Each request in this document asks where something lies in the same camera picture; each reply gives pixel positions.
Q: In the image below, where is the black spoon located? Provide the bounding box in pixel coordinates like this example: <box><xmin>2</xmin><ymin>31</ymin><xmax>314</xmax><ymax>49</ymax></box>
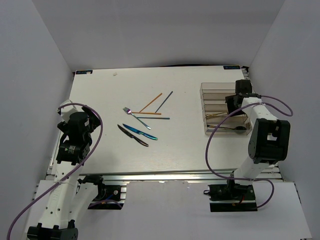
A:
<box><xmin>207</xmin><ymin>125</ymin><xmax>247</xmax><ymax>131</ymax></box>

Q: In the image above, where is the gold fork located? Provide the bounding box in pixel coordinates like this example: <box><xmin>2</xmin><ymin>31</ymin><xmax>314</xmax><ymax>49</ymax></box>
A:
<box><xmin>205</xmin><ymin>112</ymin><xmax>228</xmax><ymax>118</ymax></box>

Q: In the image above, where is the black knife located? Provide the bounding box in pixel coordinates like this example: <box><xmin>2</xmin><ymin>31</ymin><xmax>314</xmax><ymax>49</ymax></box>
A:
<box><xmin>117</xmin><ymin>124</ymin><xmax>149</xmax><ymax>147</ymax></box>

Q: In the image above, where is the blue iridescent knife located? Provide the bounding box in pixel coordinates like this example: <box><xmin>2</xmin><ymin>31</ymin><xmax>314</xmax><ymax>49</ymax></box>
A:
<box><xmin>122</xmin><ymin>123</ymin><xmax>158</xmax><ymax>141</ymax></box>

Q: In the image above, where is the iridescent silver fork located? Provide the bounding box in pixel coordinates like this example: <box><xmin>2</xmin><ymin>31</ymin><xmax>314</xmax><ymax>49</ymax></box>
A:
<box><xmin>123</xmin><ymin>107</ymin><xmax>151</xmax><ymax>130</ymax></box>

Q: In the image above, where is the orange chopstick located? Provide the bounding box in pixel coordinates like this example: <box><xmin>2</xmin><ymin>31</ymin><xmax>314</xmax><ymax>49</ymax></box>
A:
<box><xmin>138</xmin><ymin>92</ymin><xmax>163</xmax><ymax>113</ymax></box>
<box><xmin>129</xmin><ymin>111</ymin><xmax>162</xmax><ymax>116</ymax></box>

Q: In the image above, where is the teal chopstick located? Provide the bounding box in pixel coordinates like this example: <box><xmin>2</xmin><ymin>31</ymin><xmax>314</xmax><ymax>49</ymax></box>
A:
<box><xmin>137</xmin><ymin>117</ymin><xmax>171</xmax><ymax>120</ymax></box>

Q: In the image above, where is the dark blue chopstick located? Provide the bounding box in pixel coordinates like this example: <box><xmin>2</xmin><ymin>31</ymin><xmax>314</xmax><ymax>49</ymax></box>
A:
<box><xmin>154</xmin><ymin>90</ymin><xmax>174</xmax><ymax>113</ymax></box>

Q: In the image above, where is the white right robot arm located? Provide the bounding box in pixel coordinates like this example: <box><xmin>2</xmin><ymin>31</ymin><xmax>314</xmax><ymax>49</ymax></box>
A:
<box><xmin>225</xmin><ymin>79</ymin><xmax>291</xmax><ymax>200</ymax></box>

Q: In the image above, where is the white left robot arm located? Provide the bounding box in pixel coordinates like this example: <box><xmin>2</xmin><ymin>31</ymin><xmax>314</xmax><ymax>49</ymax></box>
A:
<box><xmin>26</xmin><ymin>100</ymin><xmax>106</xmax><ymax>240</ymax></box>

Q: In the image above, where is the blue label sticker right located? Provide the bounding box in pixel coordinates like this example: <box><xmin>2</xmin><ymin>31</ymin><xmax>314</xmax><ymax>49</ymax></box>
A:
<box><xmin>223</xmin><ymin>65</ymin><xmax>241</xmax><ymax>70</ymax></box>

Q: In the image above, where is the blue label sticker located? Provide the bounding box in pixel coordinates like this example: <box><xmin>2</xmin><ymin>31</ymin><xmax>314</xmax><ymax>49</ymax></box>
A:
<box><xmin>75</xmin><ymin>69</ymin><xmax>93</xmax><ymax>75</ymax></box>
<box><xmin>223</xmin><ymin>65</ymin><xmax>241</xmax><ymax>70</ymax></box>

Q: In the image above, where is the clear compartment organizer tray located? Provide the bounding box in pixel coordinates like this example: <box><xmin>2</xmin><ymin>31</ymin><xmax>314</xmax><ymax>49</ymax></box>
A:
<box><xmin>199</xmin><ymin>82</ymin><xmax>252</xmax><ymax>136</ymax></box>

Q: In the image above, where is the blue label sticker left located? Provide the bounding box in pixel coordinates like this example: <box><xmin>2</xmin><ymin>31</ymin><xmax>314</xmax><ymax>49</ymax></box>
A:
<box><xmin>75</xmin><ymin>69</ymin><xmax>93</xmax><ymax>75</ymax></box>

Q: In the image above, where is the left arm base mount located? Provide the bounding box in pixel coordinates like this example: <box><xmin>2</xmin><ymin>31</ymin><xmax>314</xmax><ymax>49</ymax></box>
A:
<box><xmin>77</xmin><ymin>174</ymin><xmax>124</xmax><ymax>210</ymax></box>

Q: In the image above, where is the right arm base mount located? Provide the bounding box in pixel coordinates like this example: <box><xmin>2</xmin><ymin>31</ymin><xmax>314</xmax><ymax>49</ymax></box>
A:
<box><xmin>203</xmin><ymin>184</ymin><xmax>258</xmax><ymax>213</ymax></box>

